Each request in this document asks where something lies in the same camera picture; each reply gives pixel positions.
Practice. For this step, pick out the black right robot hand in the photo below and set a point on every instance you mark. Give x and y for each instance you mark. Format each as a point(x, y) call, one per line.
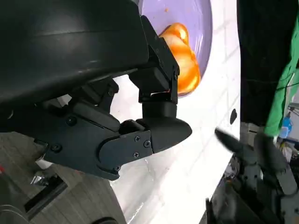
point(268, 149)

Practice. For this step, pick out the lilac plate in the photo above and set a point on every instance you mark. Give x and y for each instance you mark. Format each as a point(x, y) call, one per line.
point(187, 11)

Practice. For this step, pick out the green cloth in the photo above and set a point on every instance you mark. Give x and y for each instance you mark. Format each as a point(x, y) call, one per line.
point(282, 93)

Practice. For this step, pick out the black backdrop cloth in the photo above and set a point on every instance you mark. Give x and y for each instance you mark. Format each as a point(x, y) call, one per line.
point(259, 46)

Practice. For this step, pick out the orange and white bread roll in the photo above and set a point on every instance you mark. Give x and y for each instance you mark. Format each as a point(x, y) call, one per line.
point(187, 70)

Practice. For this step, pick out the black round table grommet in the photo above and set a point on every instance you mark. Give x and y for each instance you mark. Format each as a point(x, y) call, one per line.
point(233, 116)

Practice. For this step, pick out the blue plastic container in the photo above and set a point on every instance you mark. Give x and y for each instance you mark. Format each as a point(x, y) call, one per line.
point(286, 127)

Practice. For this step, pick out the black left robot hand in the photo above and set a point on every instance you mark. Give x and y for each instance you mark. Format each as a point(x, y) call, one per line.
point(70, 46)

